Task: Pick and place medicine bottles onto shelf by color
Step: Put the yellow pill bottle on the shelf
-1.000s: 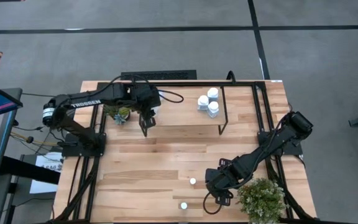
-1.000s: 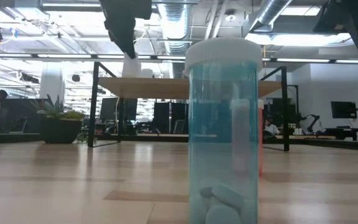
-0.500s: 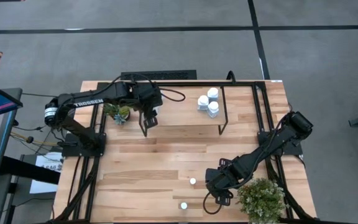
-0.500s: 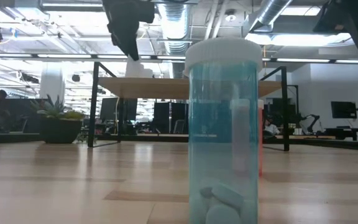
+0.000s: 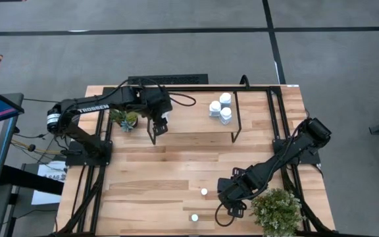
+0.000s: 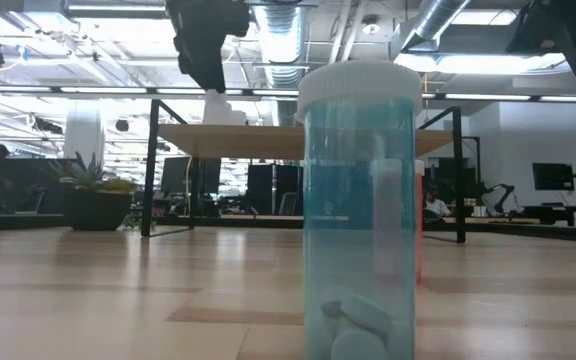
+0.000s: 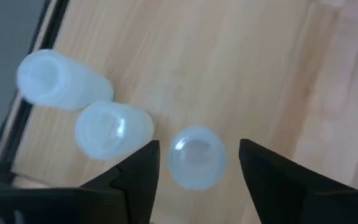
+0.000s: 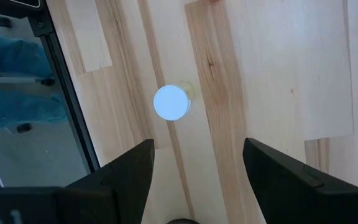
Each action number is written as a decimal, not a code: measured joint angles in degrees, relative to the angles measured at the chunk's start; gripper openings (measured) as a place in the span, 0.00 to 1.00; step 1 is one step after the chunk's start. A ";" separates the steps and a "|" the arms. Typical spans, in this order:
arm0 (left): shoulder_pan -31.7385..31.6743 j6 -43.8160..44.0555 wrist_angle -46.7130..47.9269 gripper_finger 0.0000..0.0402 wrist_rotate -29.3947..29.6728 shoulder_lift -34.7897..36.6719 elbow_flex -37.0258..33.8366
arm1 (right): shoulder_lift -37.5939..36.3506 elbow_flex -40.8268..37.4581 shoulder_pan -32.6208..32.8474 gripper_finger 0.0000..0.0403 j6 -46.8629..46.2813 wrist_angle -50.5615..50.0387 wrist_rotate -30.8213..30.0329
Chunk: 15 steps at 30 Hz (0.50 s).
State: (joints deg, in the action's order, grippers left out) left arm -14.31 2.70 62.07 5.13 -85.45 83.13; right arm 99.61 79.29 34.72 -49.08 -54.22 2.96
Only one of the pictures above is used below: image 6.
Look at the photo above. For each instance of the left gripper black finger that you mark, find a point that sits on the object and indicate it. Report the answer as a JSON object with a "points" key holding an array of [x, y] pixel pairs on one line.
{"points": [[213, 70], [190, 65]]}

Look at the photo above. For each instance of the blue transparent pill bottle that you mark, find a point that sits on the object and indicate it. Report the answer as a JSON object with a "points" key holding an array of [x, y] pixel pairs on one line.
{"points": [[358, 200]]}

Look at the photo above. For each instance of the red transparent pill bottle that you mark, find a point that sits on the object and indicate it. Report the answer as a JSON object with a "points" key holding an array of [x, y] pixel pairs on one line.
{"points": [[419, 225]]}

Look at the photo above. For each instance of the black background robot arm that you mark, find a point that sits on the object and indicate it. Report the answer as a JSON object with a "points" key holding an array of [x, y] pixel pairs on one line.
{"points": [[498, 195]]}

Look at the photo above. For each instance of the wooden shelf black metal legs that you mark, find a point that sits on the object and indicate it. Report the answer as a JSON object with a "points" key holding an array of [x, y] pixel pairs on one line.
{"points": [[268, 142]]}

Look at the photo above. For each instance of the small black round speaker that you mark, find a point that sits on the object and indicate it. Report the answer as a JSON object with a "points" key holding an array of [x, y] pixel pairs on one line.
{"points": [[122, 125]]}

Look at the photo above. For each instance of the black office monitor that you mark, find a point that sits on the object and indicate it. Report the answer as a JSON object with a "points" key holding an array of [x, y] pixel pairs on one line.
{"points": [[175, 175], [210, 175]]}

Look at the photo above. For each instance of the white building pillar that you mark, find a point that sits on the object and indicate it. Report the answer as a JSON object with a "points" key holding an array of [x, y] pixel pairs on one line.
{"points": [[84, 130]]}

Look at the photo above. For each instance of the black office partition panels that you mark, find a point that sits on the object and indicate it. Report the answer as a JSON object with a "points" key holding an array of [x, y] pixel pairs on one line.
{"points": [[275, 190]]}

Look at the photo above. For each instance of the grey office chair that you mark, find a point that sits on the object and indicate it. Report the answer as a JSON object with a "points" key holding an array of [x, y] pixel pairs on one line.
{"points": [[288, 202]]}

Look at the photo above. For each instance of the round ceiling smoke detector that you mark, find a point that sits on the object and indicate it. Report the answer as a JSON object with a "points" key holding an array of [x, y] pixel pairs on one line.
{"points": [[370, 27]]}

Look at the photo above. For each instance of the succulent plant in black pot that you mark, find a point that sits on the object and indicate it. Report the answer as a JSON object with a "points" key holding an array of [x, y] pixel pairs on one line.
{"points": [[95, 200]]}

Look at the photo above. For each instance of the round white tablet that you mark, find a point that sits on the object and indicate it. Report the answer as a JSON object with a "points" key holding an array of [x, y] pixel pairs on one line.
{"points": [[358, 346], [365, 314]]}

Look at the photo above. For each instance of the black background monitor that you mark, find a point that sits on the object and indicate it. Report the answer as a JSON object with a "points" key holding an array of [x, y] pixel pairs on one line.
{"points": [[553, 176]]}

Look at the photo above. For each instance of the dark background desk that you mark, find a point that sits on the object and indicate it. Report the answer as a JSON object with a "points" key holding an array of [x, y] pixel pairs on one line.
{"points": [[563, 213]]}

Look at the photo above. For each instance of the silver ribbed ventilation duct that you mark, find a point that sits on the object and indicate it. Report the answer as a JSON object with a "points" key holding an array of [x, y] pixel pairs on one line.
{"points": [[280, 50]]}

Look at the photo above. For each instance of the silver smooth ventilation duct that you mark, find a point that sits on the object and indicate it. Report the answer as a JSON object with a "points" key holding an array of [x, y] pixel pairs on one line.
{"points": [[438, 15]]}

